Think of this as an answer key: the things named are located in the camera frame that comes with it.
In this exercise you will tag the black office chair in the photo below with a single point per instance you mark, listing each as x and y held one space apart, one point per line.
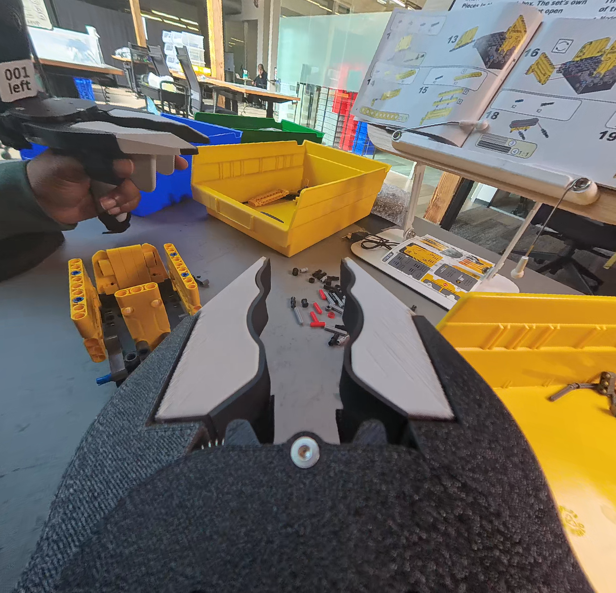
577 246

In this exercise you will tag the wooden post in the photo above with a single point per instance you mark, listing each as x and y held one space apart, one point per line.
442 198

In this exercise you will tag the stack of clear storage boxes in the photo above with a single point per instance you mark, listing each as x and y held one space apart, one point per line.
185 49

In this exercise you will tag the pile of mixed lego parts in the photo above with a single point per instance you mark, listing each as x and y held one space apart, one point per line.
604 386

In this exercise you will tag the black lego beam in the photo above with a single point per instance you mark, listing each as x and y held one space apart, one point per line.
293 197

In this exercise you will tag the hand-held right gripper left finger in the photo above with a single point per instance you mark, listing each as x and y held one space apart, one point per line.
216 352

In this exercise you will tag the wooden pillar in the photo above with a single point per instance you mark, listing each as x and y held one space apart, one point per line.
215 25
136 11

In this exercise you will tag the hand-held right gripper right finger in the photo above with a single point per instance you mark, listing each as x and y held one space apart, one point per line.
394 357

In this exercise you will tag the lego sticker sheet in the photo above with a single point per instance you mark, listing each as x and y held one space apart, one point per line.
433 270

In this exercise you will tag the stack of blue crates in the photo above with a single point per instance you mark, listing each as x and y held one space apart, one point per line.
362 138

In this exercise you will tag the yellow black lego model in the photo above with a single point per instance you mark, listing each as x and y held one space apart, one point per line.
139 304

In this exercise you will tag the orange lego frame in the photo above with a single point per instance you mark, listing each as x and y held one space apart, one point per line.
268 198

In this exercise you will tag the clear bubble wrap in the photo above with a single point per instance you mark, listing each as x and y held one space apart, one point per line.
392 203

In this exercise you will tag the stack of red crates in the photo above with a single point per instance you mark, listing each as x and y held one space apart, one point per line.
344 116

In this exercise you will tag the group of black office chairs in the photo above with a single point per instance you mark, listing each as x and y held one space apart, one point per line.
187 78

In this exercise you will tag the green plastic bin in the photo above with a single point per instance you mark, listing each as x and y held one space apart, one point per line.
269 129

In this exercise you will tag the person's left hand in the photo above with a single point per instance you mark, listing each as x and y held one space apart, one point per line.
62 189

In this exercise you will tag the yellow plastic bin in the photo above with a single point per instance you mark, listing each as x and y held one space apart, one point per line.
529 343
250 165

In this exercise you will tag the blue plastic bin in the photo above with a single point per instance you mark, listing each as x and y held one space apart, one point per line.
163 189

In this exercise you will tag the pile of small lego pins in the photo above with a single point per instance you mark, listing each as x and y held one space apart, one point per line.
320 309

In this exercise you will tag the lego instruction booklet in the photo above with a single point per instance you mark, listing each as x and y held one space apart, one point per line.
433 73

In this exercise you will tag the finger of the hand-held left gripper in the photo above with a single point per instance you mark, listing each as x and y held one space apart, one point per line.
159 124
154 143

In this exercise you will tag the long wooden desk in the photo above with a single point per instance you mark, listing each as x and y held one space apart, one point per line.
240 89

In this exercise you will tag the handwritten whiteboard sign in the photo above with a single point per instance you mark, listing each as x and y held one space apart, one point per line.
31 1

